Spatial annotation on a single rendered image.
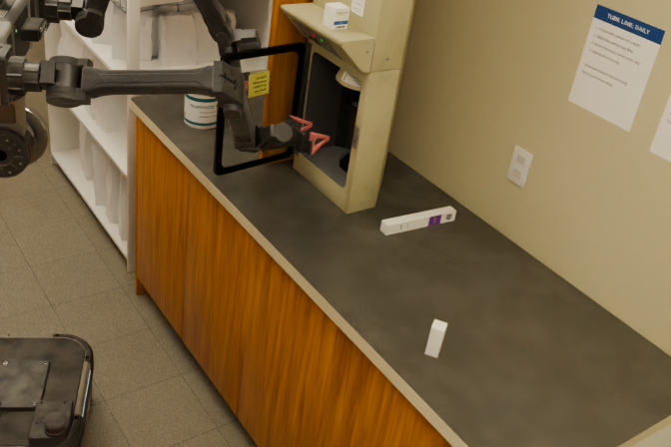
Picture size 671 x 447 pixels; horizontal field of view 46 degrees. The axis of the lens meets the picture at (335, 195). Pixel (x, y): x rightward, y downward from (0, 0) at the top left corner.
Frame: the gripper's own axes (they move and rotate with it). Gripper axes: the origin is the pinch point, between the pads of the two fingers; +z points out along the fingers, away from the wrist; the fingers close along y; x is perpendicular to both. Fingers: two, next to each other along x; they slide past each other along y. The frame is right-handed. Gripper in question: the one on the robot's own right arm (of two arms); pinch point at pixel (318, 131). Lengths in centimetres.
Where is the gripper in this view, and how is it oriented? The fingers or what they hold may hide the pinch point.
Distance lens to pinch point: 238.4
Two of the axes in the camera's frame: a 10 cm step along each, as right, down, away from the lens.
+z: 8.3, -1.9, 5.3
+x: -1.2, 8.5, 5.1
